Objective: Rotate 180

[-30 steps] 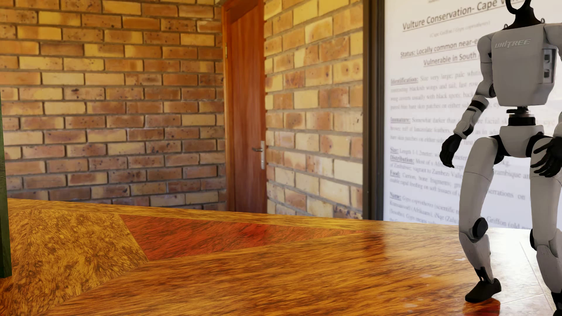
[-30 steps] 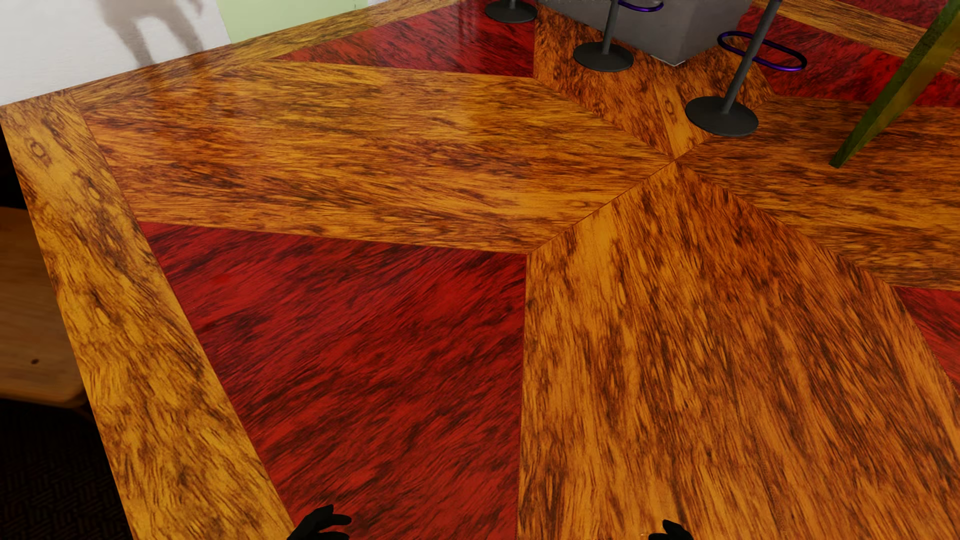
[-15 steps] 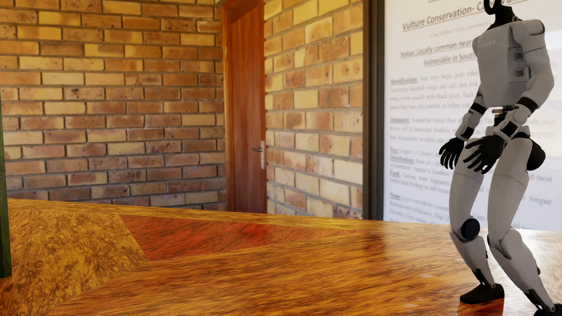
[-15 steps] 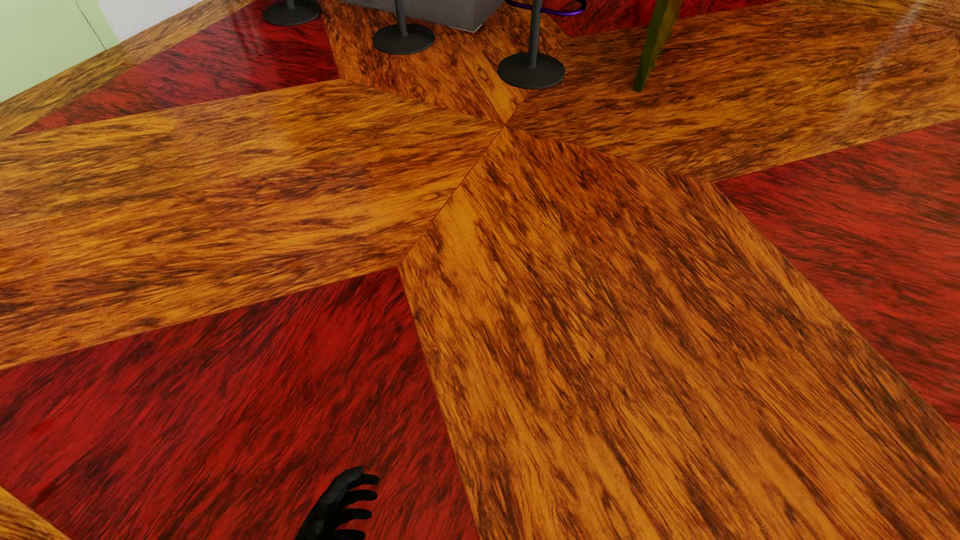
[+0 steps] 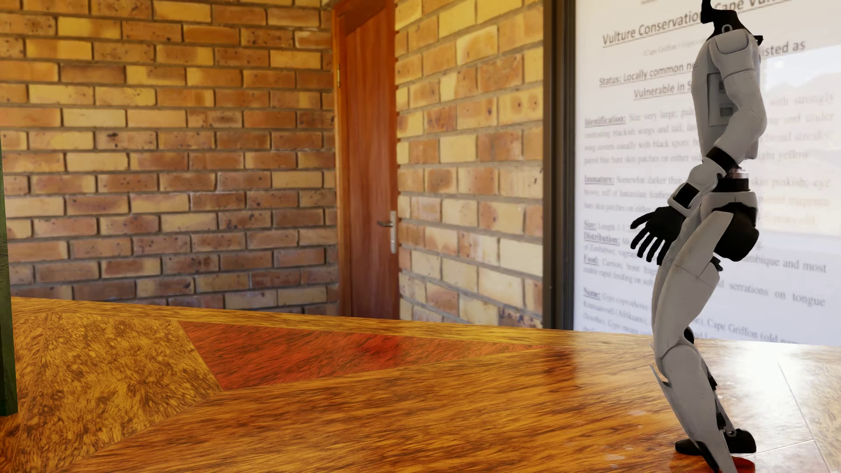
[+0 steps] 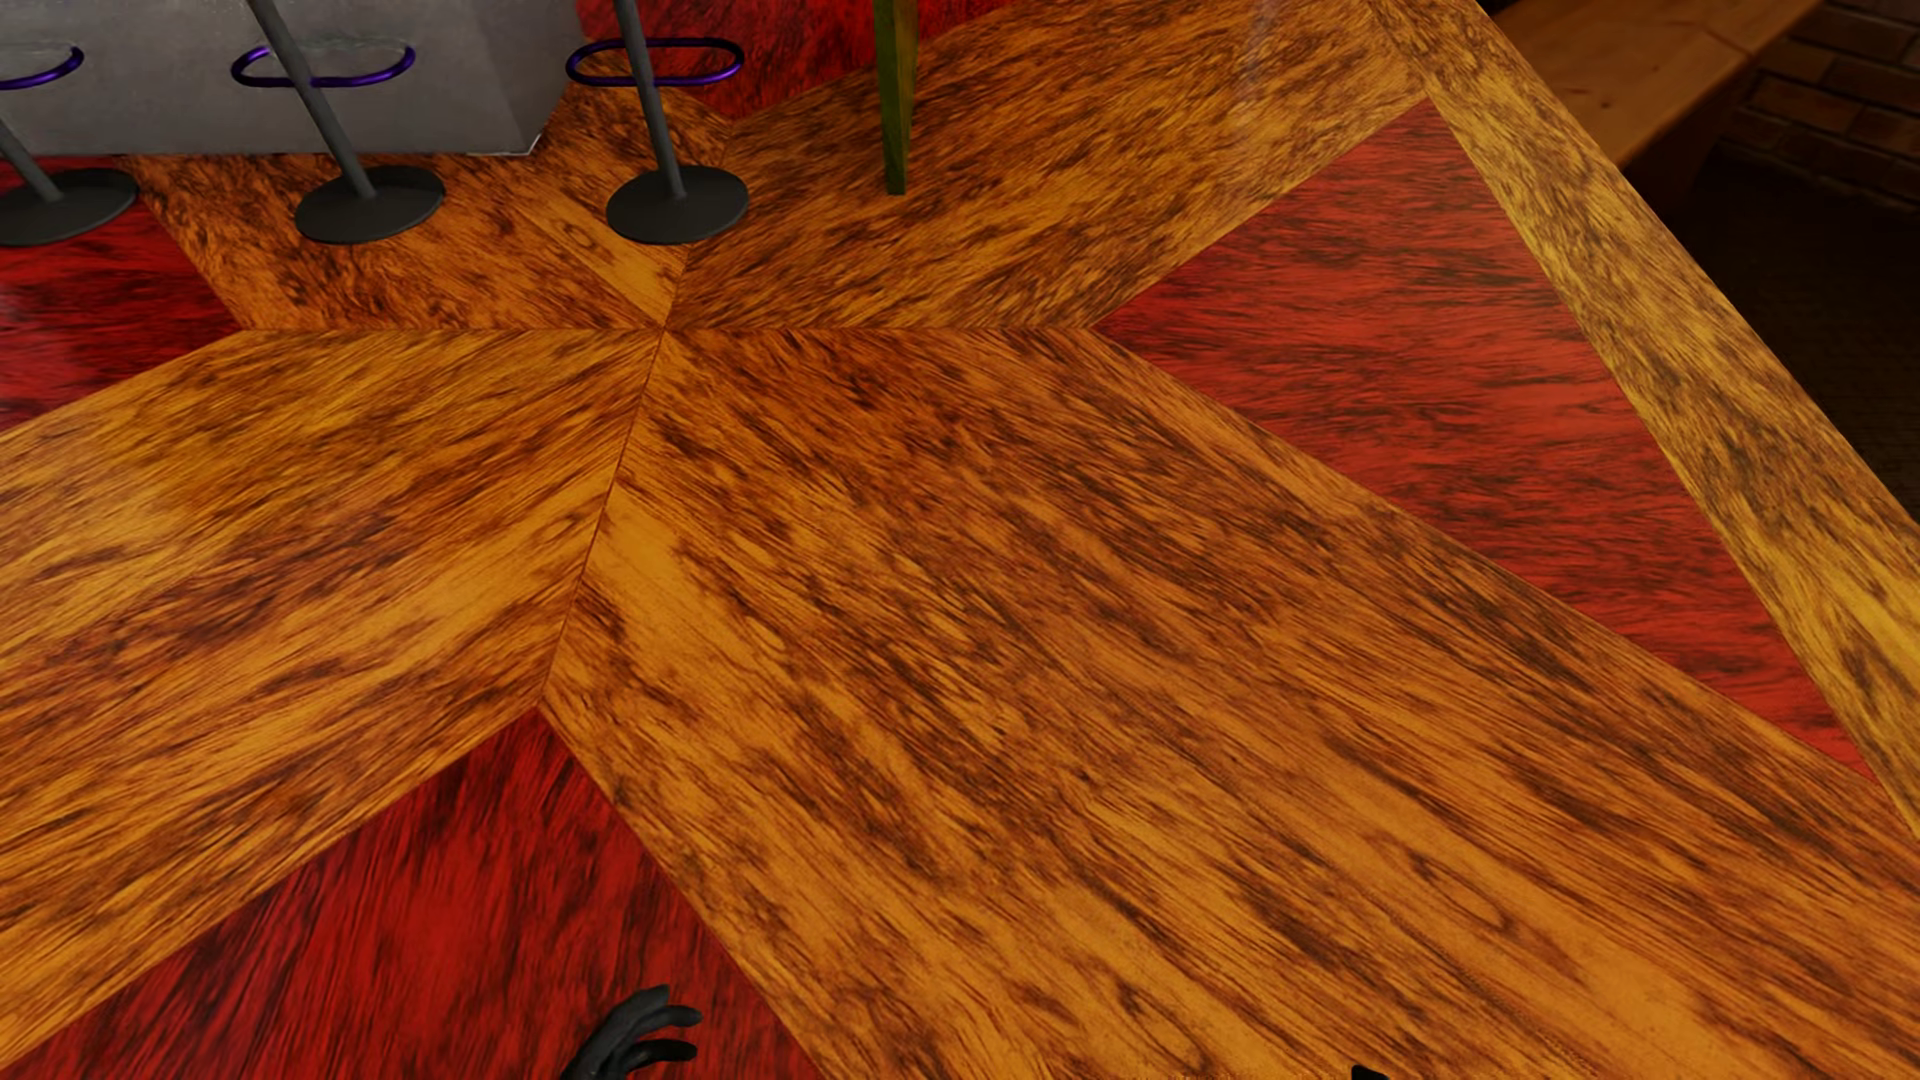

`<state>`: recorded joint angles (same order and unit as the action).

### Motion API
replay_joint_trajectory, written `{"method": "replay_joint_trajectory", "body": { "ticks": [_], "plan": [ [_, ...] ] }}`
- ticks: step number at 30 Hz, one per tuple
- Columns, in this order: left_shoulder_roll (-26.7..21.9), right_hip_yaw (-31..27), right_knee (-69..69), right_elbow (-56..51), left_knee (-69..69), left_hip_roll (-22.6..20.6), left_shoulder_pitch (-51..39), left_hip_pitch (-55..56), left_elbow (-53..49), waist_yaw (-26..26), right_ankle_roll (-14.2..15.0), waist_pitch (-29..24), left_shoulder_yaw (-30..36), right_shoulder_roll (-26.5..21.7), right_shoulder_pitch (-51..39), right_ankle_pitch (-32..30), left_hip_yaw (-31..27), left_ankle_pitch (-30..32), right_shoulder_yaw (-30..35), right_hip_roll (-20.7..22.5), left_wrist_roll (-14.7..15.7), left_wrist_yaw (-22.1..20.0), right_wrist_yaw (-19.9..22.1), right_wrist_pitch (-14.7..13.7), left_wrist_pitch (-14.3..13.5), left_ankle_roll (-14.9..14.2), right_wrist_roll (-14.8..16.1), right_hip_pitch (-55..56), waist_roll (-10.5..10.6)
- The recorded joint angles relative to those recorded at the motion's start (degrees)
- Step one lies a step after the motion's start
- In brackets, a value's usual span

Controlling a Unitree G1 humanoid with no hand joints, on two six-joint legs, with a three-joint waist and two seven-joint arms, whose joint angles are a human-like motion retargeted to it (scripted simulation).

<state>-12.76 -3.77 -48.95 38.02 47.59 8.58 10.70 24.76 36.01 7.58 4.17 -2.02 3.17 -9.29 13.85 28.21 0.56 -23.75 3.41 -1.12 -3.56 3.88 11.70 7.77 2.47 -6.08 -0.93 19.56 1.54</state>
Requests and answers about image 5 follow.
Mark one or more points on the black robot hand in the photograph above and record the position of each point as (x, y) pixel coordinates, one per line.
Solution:
(660, 226)

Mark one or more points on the white vulture information poster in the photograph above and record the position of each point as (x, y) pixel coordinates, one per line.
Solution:
(631, 164)

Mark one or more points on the black robot waist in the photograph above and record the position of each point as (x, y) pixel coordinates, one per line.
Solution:
(739, 230)

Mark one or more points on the black robot head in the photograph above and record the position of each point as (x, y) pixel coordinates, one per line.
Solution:
(721, 16)

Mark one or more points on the right robot leg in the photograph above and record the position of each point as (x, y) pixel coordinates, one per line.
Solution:
(739, 441)

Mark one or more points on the brown wooden door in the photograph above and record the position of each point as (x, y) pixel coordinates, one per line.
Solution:
(337, 164)
(371, 164)

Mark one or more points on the dark grey poster frame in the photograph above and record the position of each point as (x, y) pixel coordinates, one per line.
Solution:
(558, 164)

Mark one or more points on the dark green post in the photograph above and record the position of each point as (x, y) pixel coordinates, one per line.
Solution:
(5, 295)

